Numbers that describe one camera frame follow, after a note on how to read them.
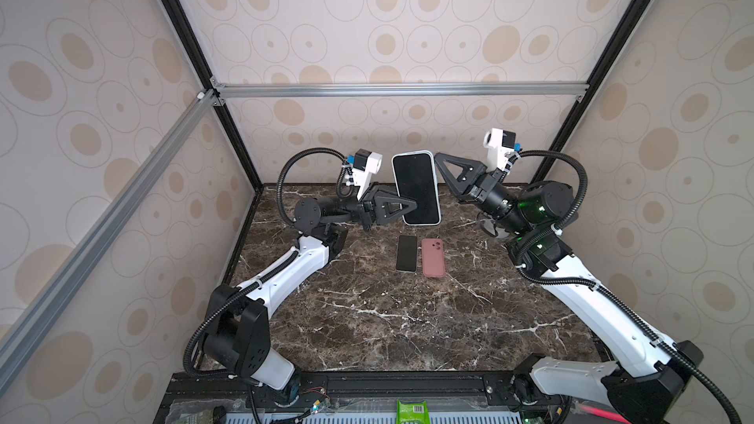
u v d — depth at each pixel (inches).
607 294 17.0
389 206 22.5
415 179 20.2
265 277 18.5
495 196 19.4
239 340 16.5
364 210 20.9
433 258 38.5
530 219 18.4
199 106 32.7
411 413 27.2
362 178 20.9
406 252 39.4
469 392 29.4
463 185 19.2
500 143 19.6
